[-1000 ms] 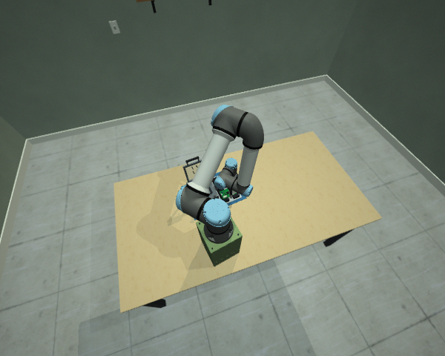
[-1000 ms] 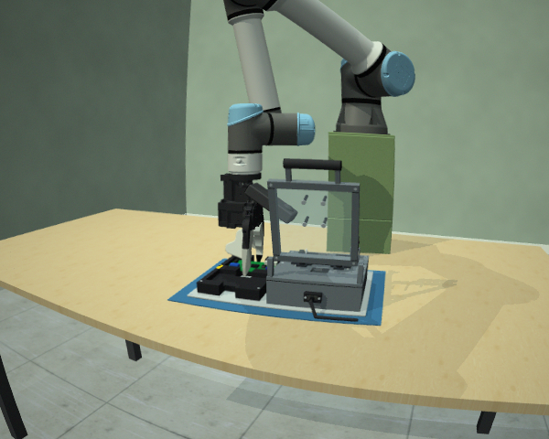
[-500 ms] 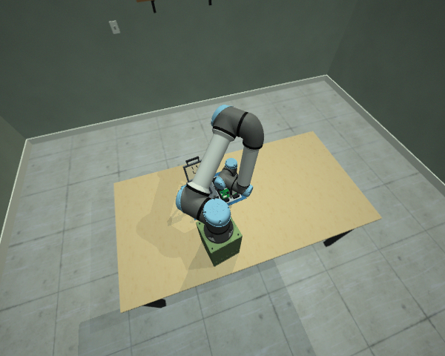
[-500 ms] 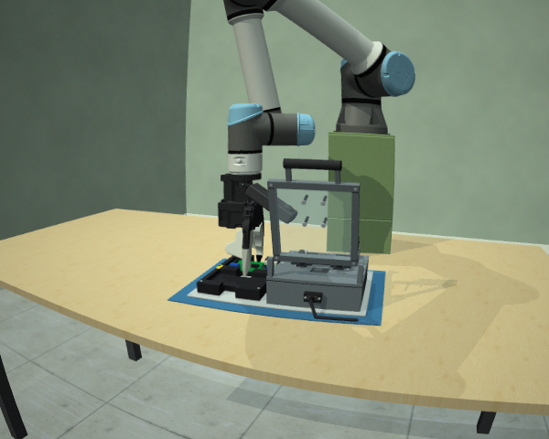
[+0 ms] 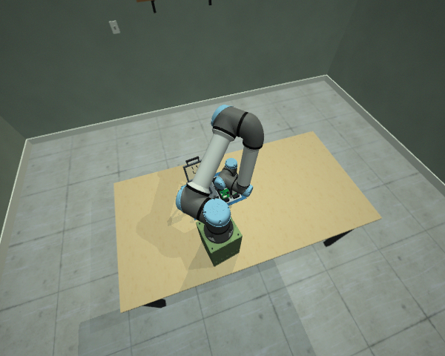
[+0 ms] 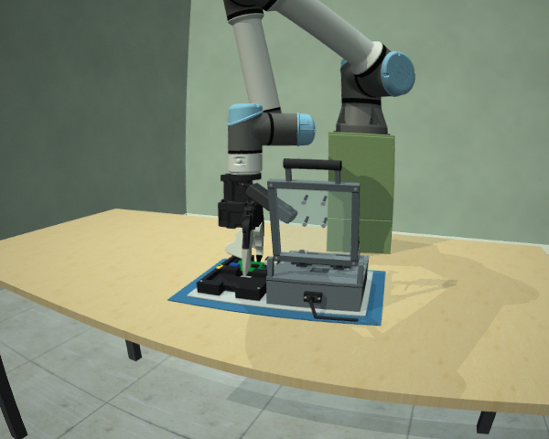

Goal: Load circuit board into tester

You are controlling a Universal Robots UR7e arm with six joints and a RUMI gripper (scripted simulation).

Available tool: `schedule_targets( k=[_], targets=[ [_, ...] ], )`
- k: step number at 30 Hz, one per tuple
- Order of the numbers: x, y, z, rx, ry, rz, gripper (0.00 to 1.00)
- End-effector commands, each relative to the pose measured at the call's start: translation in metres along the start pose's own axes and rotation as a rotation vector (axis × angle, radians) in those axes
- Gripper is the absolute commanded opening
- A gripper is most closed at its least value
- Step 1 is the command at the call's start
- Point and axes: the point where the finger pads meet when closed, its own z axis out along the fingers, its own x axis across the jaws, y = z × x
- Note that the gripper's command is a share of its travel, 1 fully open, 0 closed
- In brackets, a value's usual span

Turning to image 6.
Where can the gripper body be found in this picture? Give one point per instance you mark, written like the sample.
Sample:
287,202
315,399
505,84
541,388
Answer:
235,205

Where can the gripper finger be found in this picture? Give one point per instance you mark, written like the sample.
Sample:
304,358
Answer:
258,241
242,246

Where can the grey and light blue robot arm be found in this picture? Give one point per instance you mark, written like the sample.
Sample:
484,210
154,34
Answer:
250,127

